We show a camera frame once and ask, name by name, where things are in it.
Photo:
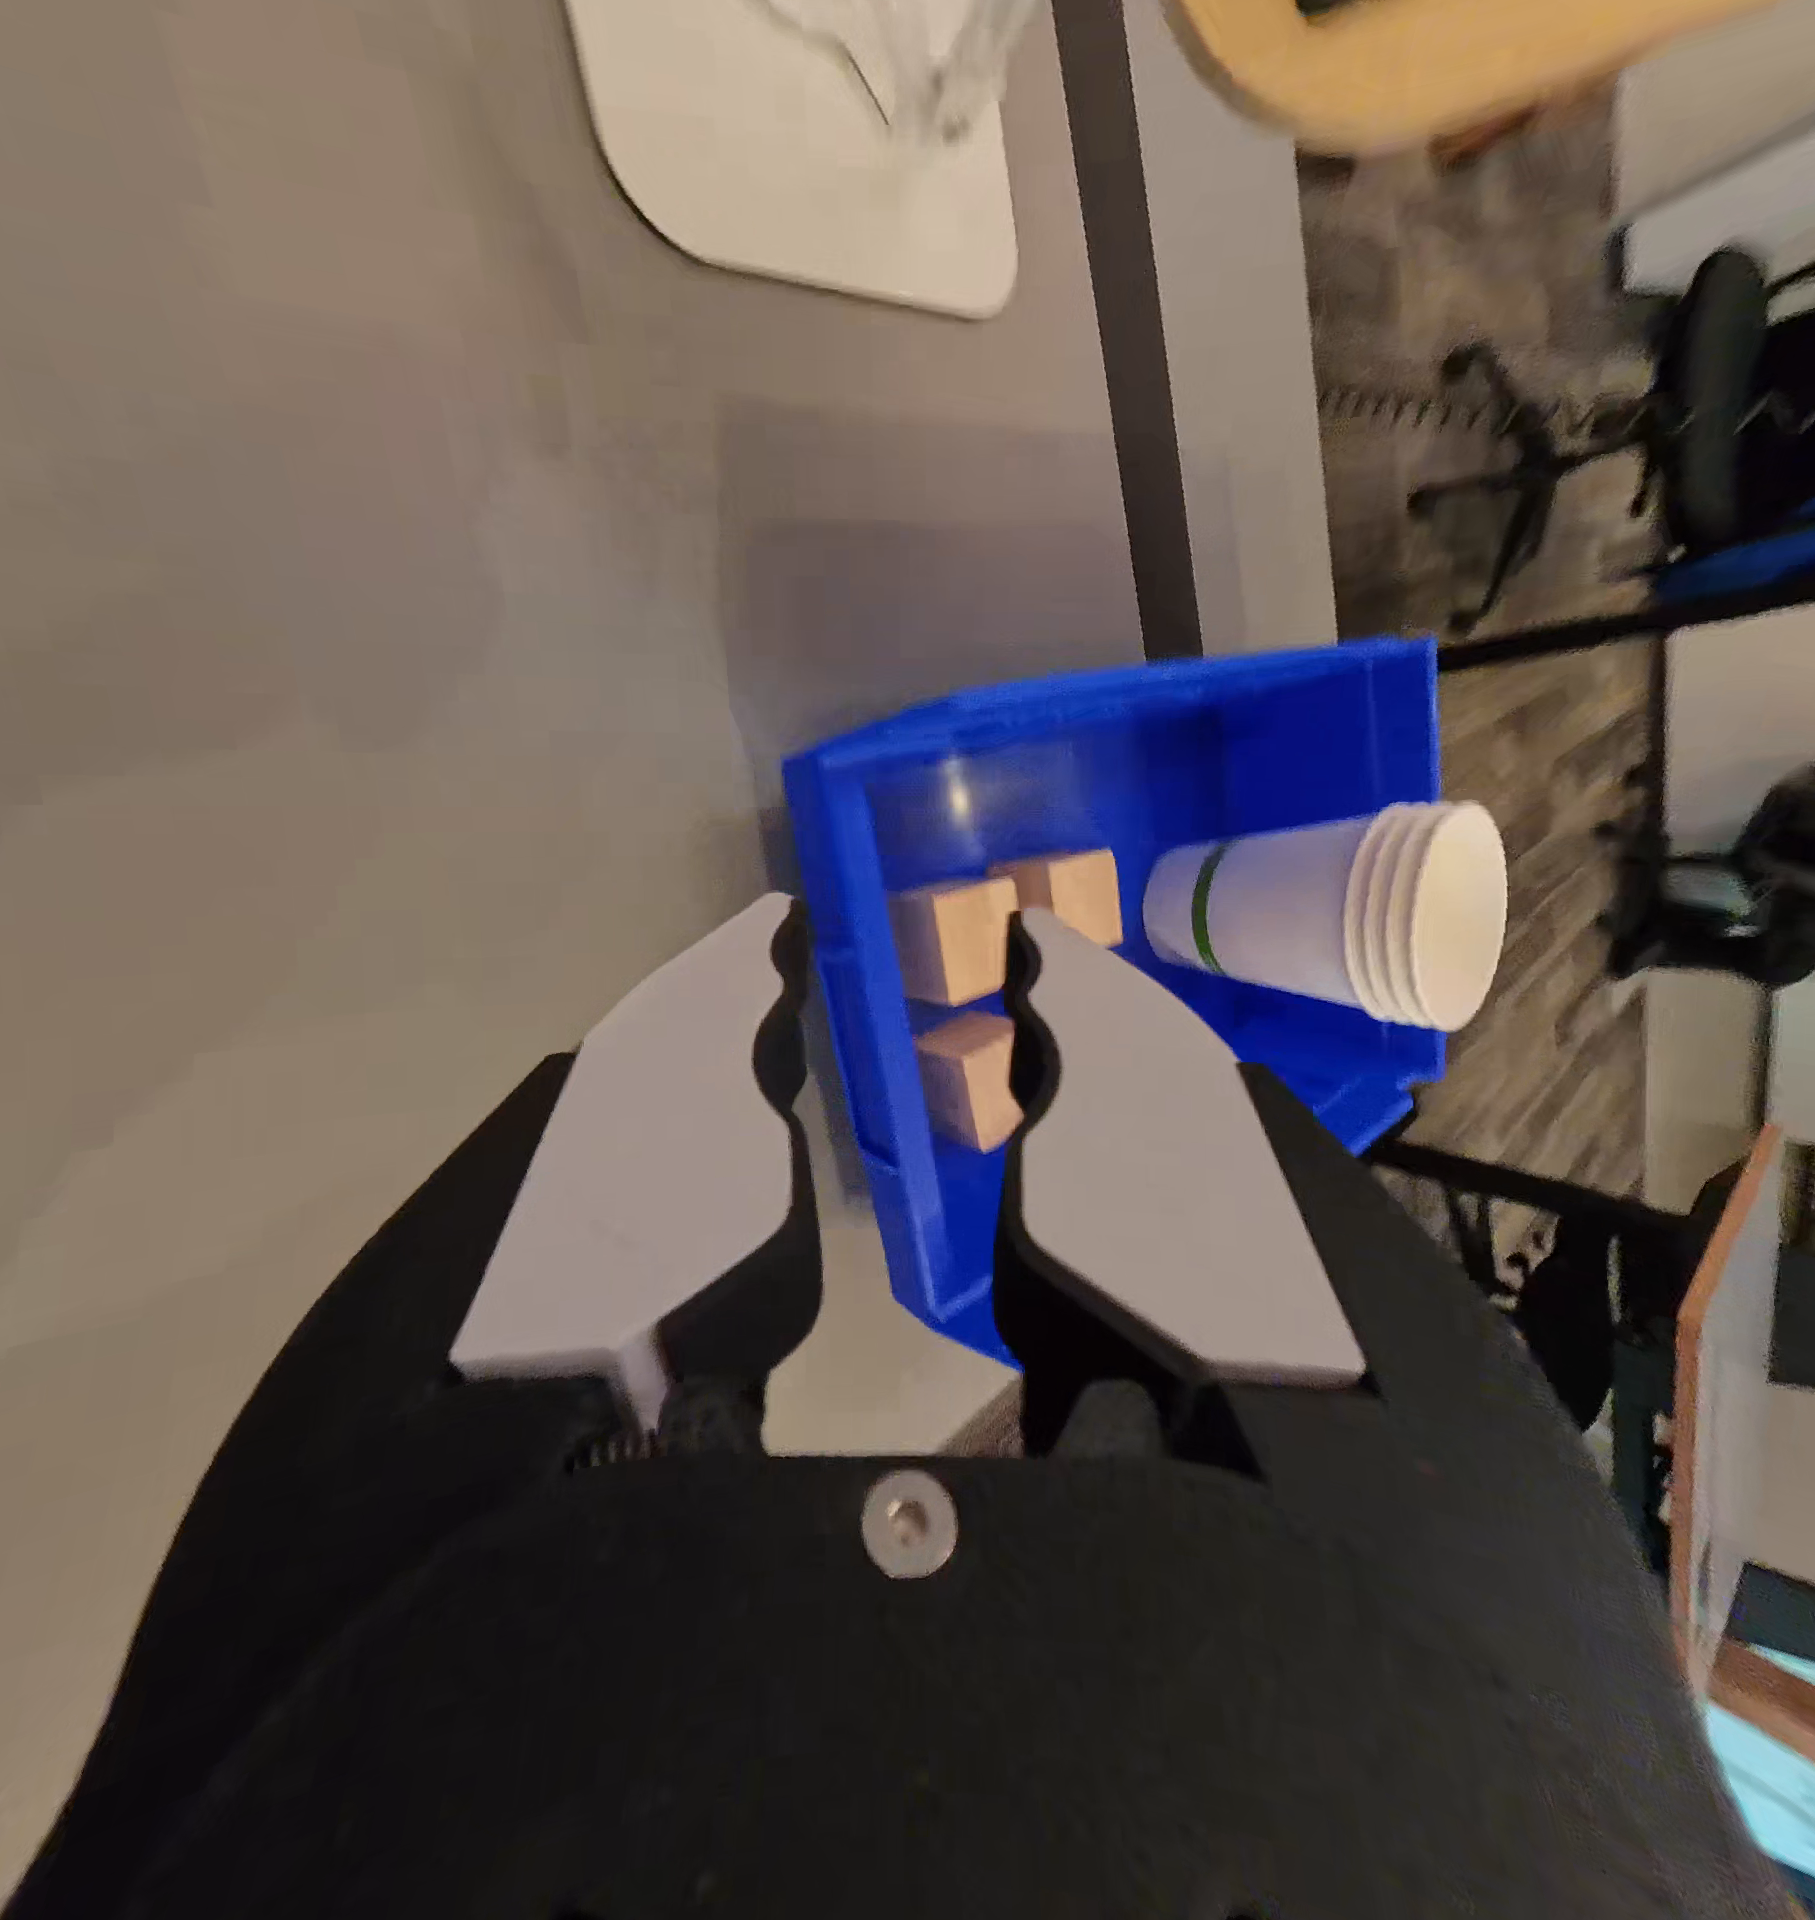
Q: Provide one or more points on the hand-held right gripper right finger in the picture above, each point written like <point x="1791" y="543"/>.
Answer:
<point x="1180" y="1199"/>

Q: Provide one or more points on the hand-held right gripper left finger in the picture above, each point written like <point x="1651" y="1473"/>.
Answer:
<point x="637" y="1170"/>

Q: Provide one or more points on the wooden cube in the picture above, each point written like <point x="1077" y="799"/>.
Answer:
<point x="1072" y="892"/>
<point x="968" y="1075"/>
<point x="947" y="936"/>

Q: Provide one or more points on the white paper cup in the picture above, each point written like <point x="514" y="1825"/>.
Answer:
<point x="1403" y="915"/>
<point x="1268" y="915"/>
<point x="1463" y="915"/>
<point x="1382" y="915"/>

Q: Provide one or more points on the blue plastic bin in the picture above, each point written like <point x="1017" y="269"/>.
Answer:
<point x="1297" y="720"/>

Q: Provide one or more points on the grey desk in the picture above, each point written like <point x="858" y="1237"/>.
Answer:
<point x="323" y="599"/>

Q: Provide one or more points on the black office chair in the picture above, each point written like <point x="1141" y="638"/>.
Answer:
<point x="1724" y="392"/>

